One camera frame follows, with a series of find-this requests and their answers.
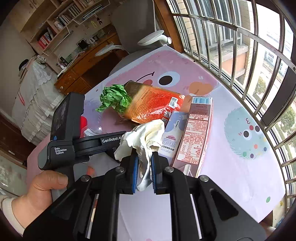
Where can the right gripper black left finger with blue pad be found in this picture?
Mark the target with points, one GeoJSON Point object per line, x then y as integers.
{"type": "Point", "coordinates": [128, 182]}

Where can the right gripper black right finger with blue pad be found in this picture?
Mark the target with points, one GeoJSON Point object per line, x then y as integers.
{"type": "Point", "coordinates": [159, 182]}

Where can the red packet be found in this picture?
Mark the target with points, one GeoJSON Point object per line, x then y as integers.
{"type": "Point", "coordinates": [83, 126]}

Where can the white tissue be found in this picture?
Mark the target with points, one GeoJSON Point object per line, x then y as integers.
{"type": "Point", "coordinates": [145, 139]}

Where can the pink milk carton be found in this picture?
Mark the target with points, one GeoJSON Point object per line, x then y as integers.
{"type": "Point", "coordinates": [193, 145]}

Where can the light blue drink carton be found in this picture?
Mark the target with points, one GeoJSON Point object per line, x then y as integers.
{"type": "Point", "coordinates": [171, 138]}

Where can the person's left hand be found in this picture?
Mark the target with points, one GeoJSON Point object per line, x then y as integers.
{"type": "Point", "coordinates": [29, 206]}

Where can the clear plastic wrapper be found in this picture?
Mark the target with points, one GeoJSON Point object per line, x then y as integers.
{"type": "Point", "coordinates": [88, 132]}

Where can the orange snack bag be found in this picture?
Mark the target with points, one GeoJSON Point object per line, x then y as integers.
{"type": "Point", "coordinates": [150, 103]}

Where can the white lace covered furniture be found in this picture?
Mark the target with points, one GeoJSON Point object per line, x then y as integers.
{"type": "Point", "coordinates": [36, 100]}

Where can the brown wooden desk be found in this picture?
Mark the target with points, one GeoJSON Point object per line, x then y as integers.
{"type": "Point", "coordinates": [89, 70]}

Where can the cartoon pink tablecloth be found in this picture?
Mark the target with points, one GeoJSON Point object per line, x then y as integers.
{"type": "Point", "coordinates": [226, 201]}

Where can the grey office chair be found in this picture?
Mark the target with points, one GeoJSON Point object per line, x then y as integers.
{"type": "Point", "coordinates": [135, 24]}

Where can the metal window guard bars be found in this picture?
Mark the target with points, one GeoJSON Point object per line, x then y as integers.
{"type": "Point", "coordinates": [246, 45]}

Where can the wooden wall bookshelf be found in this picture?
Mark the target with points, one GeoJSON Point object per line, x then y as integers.
{"type": "Point", "coordinates": [46, 24]}

